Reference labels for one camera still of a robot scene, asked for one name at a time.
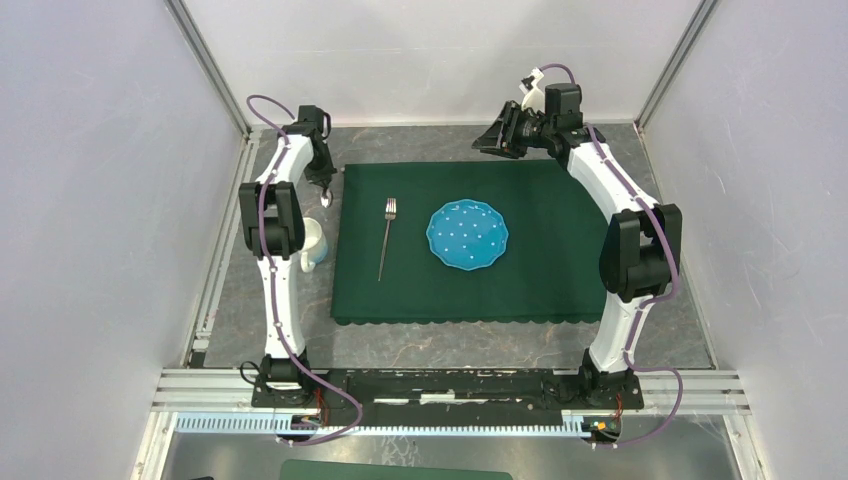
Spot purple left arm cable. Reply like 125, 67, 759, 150
246, 94, 366, 447

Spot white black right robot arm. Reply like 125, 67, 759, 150
472, 83, 682, 408

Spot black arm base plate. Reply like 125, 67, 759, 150
251, 369, 645, 427

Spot white blue mug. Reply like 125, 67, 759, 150
300, 217, 329, 273

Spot silver spoon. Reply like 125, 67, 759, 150
320, 187, 333, 209

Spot blue polka dot plate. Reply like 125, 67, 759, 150
425, 199, 510, 272

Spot blue slotted cable duct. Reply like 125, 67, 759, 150
175, 412, 590, 439

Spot dark green cloth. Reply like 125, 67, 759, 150
331, 160, 607, 325

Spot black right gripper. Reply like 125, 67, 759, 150
473, 100, 556, 160

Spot silver fork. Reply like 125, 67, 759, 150
377, 197, 397, 281

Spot aluminium frame rails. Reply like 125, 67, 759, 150
129, 0, 773, 480

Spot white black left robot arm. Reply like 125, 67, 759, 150
238, 105, 337, 408

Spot green mat at bottom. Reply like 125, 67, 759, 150
279, 459, 512, 480

